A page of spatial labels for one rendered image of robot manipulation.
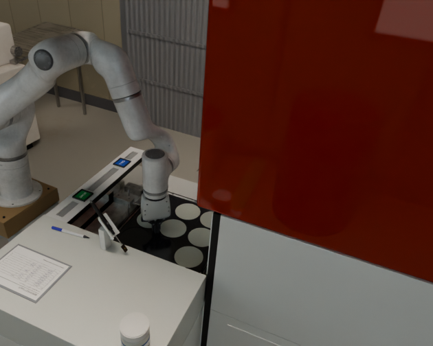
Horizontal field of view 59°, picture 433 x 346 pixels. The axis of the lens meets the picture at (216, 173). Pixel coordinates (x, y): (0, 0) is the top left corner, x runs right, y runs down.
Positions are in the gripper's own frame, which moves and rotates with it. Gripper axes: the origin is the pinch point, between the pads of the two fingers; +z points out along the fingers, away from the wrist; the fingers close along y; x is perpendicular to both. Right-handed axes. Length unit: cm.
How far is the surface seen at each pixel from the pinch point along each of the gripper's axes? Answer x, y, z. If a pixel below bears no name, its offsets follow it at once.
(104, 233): 11.5, 18.6, -11.7
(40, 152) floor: -221, 59, 92
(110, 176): -31.1, 12.2, -3.5
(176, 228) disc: 0.7, -7.7, 2.1
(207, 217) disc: -2.7, -21.1, 2.1
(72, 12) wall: -322, 15, -4
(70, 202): -17.0, 28.4, -3.9
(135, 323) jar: 47, 15, -14
